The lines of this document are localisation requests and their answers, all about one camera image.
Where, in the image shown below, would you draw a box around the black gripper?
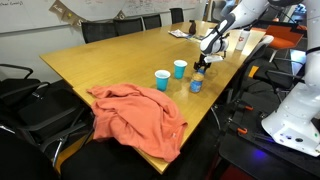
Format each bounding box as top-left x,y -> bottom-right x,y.
193,51 -> 216,72

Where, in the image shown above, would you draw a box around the small brown bottle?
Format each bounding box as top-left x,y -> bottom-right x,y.
188,19 -> 198,36

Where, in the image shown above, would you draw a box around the peanut butter jar blue label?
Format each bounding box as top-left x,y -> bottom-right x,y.
189,71 -> 205,94

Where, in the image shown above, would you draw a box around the teal plastic cup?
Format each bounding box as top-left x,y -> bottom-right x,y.
173,59 -> 188,80
154,69 -> 172,92

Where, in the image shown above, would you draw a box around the dark printed booklet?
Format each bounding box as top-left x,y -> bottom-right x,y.
186,33 -> 205,43

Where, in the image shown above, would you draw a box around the printed magazine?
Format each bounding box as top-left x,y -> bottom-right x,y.
167,28 -> 191,39

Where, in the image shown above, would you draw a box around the white paper cup red logo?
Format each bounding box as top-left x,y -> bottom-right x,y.
235,29 -> 251,52

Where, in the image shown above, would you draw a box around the black mesh office chair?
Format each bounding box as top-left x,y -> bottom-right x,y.
80,21 -> 118,45
169,7 -> 185,25
0,63 -> 52,101
112,16 -> 145,37
0,126 -> 62,180
0,86 -> 96,168
142,13 -> 163,31

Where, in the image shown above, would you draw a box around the white chair back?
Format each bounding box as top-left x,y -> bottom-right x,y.
244,34 -> 275,64

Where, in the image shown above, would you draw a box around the black armrest office chair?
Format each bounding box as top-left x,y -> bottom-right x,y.
251,56 -> 309,103

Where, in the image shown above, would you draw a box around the orange cloth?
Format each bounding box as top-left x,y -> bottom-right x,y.
86,82 -> 189,164

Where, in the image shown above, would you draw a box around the orange chair white legs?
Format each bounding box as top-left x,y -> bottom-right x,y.
250,24 -> 305,64

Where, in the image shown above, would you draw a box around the black robot stand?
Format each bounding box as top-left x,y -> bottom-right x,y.
218,89 -> 320,180

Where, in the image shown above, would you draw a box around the brown paper pennant banner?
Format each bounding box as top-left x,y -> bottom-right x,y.
48,0 -> 127,28

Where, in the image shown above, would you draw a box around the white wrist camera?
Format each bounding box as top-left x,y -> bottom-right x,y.
205,54 -> 225,65

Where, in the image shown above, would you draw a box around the white wall whiteboard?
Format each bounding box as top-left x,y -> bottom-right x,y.
0,0 -> 208,35

